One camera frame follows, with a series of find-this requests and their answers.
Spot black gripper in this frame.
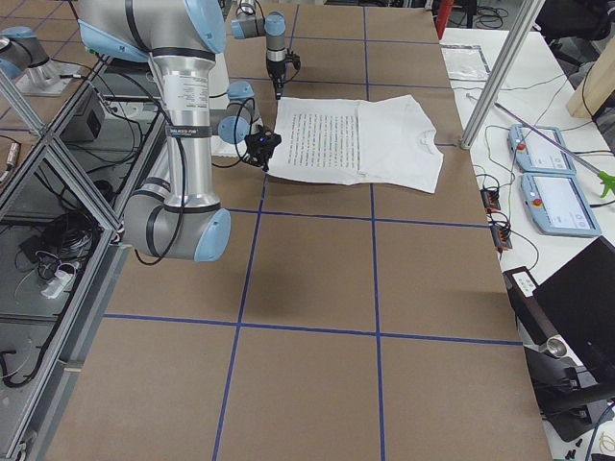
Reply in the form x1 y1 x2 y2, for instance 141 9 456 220
266 48 301 100
243 125 282 172

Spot white long-sleeve printed shirt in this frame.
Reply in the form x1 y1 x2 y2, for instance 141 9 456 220
269 95 443 193

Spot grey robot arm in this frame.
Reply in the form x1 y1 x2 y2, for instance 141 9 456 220
231 1 302 100
78 1 282 265

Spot clear plastic bag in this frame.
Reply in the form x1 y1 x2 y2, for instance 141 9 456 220
441 44 495 90

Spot orange black connector block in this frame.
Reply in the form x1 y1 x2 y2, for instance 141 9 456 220
480 188 502 213

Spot white power strip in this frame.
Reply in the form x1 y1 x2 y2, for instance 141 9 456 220
40 267 76 300

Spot far blue teach pendant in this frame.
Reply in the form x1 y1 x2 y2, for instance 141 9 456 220
508 124 577 176

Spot blue teach pendant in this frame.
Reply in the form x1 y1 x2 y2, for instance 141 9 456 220
508 124 577 176
521 173 602 237

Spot near blue teach pendant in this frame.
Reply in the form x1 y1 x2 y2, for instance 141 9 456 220
521 173 602 237

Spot long metal grabber tool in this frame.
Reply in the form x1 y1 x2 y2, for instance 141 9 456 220
494 102 614 198

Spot black laptop computer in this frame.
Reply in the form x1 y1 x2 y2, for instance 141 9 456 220
534 236 614 373

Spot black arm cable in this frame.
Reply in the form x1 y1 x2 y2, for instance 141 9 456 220
210 95 260 169

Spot aluminium frame post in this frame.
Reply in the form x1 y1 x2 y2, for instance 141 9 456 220
459 0 545 150

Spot aluminium side frame rail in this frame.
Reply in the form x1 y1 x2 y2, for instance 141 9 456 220
1 57 163 460

